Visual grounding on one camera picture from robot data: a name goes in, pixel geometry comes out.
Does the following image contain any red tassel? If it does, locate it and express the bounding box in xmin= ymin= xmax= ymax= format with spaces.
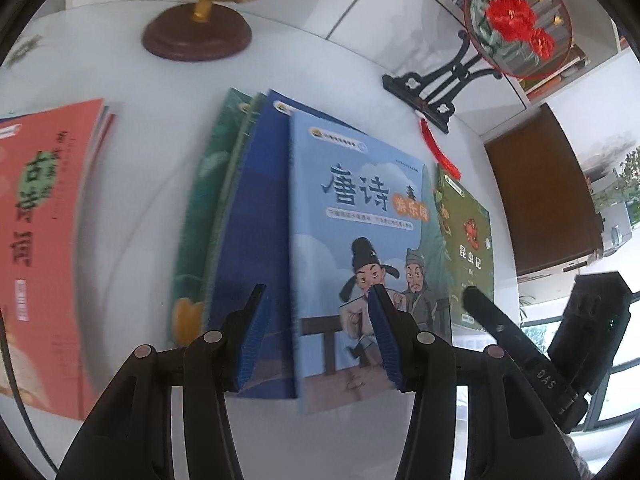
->
xmin=417 ymin=114 xmax=463 ymax=181

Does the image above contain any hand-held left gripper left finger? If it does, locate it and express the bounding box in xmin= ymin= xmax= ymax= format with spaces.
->
xmin=56 ymin=283 xmax=273 ymax=480

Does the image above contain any teal green picture book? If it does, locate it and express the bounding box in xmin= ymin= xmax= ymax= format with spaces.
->
xmin=169 ymin=87 xmax=252 ymax=347

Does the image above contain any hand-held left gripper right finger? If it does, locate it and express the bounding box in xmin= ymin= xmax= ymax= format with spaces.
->
xmin=367 ymin=284 xmax=583 ymax=480

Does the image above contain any black cable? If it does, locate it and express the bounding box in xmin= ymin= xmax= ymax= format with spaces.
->
xmin=0 ymin=305 xmax=62 ymax=476

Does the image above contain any yellow globe with brown base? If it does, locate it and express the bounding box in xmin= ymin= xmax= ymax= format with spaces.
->
xmin=141 ymin=0 xmax=317 ymax=64

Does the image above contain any light blue picture book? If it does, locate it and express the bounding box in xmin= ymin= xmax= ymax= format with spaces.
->
xmin=288 ymin=110 xmax=454 ymax=415

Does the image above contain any person's right forearm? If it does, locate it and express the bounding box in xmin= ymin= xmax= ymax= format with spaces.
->
xmin=557 ymin=430 xmax=603 ymax=480

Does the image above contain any black fan stand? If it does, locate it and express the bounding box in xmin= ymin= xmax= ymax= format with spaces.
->
xmin=382 ymin=30 xmax=503 ymax=134

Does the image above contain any coral orange picture book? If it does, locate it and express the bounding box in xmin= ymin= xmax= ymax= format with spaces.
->
xmin=0 ymin=99 xmax=117 ymax=422

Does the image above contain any green potted plant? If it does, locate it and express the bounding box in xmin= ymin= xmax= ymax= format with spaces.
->
xmin=592 ymin=144 xmax=640 ymax=213

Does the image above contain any dark blue picture book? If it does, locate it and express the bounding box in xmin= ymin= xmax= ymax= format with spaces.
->
xmin=205 ymin=88 xmax=302 ymax=401

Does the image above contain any olive green picture book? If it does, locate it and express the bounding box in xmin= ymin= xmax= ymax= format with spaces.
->
xmin=431 ymin=162 xmax=497 ymax=335

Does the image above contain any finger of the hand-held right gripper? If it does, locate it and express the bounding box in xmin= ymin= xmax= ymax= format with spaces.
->
xmin=462 ymin=285 xmax=568 ymax=401

